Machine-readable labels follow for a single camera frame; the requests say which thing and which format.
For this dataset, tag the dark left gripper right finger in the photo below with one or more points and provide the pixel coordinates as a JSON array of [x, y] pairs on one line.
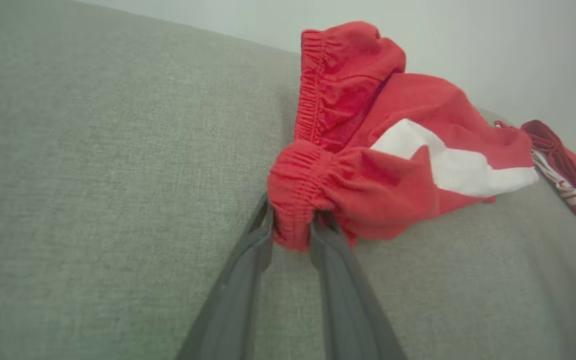
[[353, 310]]

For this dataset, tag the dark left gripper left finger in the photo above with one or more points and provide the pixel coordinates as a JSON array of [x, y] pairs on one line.
[[233, 305]]

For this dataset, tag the red shorts with white panel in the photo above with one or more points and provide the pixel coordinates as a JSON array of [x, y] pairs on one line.
[[348, 100]]

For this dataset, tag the grey fabric sofa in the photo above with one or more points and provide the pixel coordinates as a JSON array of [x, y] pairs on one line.
[[93, 175]]

